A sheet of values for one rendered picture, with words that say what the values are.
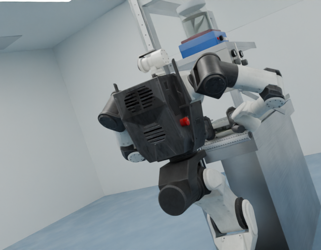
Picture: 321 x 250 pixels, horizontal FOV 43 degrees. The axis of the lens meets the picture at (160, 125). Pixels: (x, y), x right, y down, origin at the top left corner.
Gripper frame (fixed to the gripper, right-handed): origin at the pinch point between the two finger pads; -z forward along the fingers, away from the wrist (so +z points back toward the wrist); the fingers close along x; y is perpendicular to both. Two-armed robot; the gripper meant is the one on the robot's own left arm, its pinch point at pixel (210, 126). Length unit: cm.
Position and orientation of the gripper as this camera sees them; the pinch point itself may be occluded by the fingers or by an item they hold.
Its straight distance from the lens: 210.9
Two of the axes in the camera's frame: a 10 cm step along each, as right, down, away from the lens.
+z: -5.4, 2.2, -8.1
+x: 3.4, 9.4, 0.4
